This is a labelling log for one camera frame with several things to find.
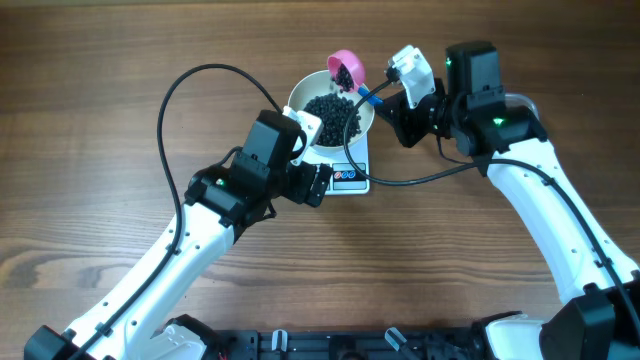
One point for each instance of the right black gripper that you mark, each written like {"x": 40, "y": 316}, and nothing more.
{"x": 397, "y": 120}

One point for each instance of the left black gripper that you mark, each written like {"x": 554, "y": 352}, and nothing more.
{"x": 316, "y": 185}

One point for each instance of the pink scoop with blue handle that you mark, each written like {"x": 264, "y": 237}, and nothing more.
{"x": 355, "y": 67}

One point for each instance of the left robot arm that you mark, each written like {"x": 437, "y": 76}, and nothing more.
{"x": 221, "y": 202}

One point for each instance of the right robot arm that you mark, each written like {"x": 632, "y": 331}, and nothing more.
{"x": 500, "y": 134}

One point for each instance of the white digital kitchen scale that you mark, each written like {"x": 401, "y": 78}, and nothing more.
{"x": 345, "y": 180}

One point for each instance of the black beans in bowl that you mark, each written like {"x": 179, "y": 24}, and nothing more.
{"x": 333, "y": 111}

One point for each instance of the black beans in scoop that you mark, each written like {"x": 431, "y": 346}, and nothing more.
{"x": 343, "y": 79}

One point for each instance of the clear plastic container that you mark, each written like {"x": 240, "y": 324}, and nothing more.
{"x": 519, "y": 106}

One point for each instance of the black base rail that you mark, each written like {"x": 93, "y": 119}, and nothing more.
{"x": 429, "y": 344}

